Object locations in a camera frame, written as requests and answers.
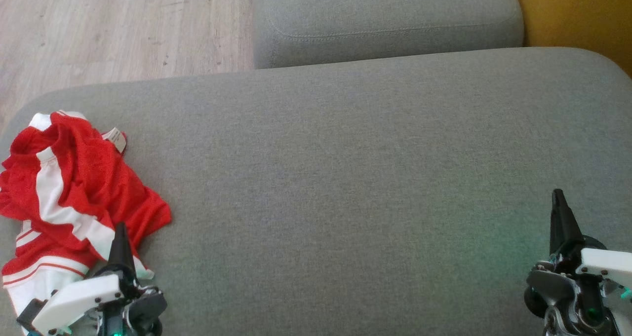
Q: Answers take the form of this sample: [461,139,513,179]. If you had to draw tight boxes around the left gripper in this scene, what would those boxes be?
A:
[31,222,167,336]

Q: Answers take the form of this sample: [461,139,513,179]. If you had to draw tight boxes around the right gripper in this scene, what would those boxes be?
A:
[524,189,632,336]

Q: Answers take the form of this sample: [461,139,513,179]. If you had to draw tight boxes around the red shorts with white stripes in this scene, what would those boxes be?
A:
[0,113,172,259]

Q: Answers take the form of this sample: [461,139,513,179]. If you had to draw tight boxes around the red jersey with black lettering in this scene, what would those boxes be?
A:
[0,110,156,333]

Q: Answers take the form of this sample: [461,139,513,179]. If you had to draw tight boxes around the yellow sofa backrest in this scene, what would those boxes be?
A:
[510,0,632,77]

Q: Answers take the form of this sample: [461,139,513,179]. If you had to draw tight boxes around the wide grey sofa ottoman cushion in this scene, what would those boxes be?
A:
[0,47,632,336]

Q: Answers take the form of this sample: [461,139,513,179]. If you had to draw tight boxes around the grey sofa seat cushion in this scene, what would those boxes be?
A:
[252,0,525,70]

